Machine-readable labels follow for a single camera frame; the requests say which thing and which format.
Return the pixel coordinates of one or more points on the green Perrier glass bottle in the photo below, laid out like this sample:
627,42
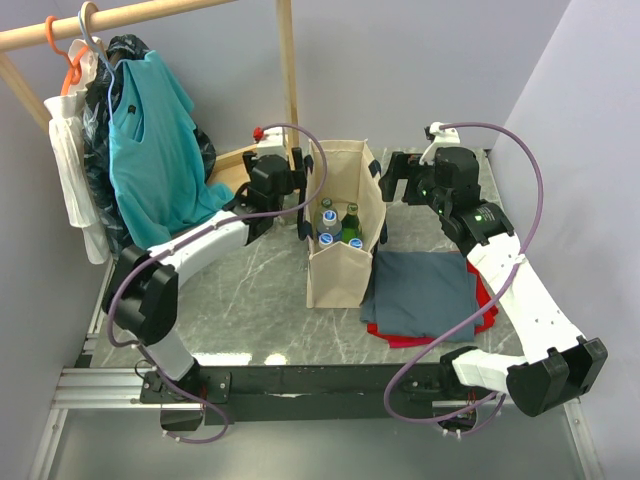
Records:
351,225

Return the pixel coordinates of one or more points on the grey folded cloth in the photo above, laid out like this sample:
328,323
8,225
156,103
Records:
425,295

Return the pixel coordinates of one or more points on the orange clothes hanger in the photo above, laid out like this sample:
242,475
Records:
74,69

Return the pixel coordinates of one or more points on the Pocari Sweat bottle upper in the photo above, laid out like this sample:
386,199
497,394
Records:
329,223

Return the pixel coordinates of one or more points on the turquoise hanging shirt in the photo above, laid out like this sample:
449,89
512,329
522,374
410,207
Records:
156,167

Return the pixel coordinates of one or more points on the light blue clothes hanger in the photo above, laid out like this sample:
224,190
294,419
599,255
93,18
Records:
83,16

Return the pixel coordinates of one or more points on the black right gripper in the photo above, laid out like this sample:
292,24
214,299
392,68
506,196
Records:
398,170

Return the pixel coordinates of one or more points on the cream canvas tote bag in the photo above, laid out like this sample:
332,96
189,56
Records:
344,171

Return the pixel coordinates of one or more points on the wooden clothes rack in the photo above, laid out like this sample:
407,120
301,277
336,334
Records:
132,163

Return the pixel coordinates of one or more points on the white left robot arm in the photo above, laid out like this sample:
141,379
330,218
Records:
142,297

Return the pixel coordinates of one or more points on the dark floral hanging garment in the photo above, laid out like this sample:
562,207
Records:
95,119

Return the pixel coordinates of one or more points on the white hanging garment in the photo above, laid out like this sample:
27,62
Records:
65,131

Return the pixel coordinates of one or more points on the aluminium frame rail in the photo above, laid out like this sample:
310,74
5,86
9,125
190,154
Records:
109,389

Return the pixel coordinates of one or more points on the Pocari Sweat bottle lower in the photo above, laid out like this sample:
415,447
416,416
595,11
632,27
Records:
325,240

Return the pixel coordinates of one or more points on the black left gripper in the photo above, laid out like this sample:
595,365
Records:
296,177

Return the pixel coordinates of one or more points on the red folded cloth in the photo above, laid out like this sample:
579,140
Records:
485,300

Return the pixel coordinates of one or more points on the clear Chang soda bottle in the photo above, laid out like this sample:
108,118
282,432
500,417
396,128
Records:
326,204

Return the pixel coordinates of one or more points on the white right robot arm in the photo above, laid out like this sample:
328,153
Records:
520,310

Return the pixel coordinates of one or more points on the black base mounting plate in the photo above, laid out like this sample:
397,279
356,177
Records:
328,392

